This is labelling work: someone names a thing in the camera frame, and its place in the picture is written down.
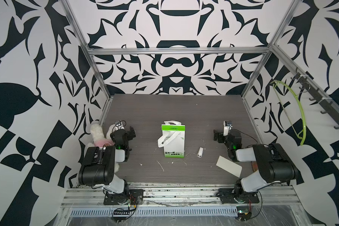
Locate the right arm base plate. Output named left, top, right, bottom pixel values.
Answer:
left=216, top=188, right=260, bottom=204

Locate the aluminium frame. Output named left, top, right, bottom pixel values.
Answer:
left=62, top=1, right=339, bottom=199

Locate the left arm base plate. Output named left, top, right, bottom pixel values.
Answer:
left=104, top=189, right=144, bottom=206

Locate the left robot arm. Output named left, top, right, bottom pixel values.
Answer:
left=78, top=124, right=136, bottom=198

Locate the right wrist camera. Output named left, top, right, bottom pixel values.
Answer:
left=223, top=121, right=233, bottom=136

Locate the black usb hub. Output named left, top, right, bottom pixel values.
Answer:
left=112, top=208, right=131, bottom=219

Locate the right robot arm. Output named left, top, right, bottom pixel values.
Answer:
left=213, top=130, right=299, bottom=197

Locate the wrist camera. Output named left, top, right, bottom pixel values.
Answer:
left=223, top=121, right=233, bottom=136
left=113, top=120, right=126, bottom=131

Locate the white teddy bear pink shirt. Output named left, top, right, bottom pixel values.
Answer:
left=86, top=123, right=125, bottom=173

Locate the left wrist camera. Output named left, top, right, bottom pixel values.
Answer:
left=113, top=120, right=126, bottom=131

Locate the small white stapler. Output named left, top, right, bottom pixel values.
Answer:
left=197, top=147, right=204, bottom=158

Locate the black hook rack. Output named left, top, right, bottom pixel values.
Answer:
left=292, top=67, right=339, bottom=130

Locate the green hose loop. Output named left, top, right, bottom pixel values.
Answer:
left=270, top=79, right=308, bottom=146

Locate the green lit controller board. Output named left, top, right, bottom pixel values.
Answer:
left=236, top=206, right=252, bottom=222

